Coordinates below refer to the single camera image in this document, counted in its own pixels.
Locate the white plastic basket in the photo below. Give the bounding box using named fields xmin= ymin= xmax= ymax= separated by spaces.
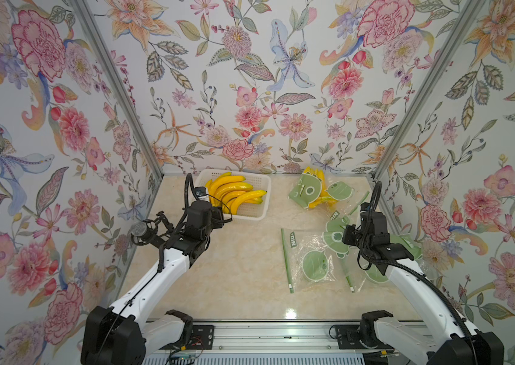
xmin=195 ymin=169 xmax=272 ymax=221

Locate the single yellow banana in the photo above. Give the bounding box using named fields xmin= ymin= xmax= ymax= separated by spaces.
xmin=208 ymin=173 xmax=245 ymax=196
xmin=229 ymin=190 xmax=267 ymax=215

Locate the aluminium front rail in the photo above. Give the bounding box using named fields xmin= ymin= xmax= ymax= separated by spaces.
xmin=142 ymin=321 xmax=468 ymax=354

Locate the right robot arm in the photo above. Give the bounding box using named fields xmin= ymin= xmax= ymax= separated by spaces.
xmin=342 ymin=211 xmax=505 ymax=364

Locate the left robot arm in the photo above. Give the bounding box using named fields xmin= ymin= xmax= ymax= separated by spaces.
xmin=80 ymin=200 xmax=228 ymax=364

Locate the zip-top bag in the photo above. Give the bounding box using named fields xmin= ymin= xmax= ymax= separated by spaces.
xmin=280 ymin=212 xmax=365 ymax=294
xmin=342 ymin=227 xmax=416 ymax=284
xmin=288 ymin=167 xmax=371 ymax=216

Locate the yellow banana bunch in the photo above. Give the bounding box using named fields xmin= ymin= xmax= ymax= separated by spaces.
xmin=208 ymin=181 xmax=254 ymax=214

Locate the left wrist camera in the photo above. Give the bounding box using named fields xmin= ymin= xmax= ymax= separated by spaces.
xmin=194 ymin=186 xmax=210 ymax=202

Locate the black microphone on tripod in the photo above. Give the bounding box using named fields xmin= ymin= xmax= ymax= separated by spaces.
xmin=129 ymin=211 xmax=175 ymax=249

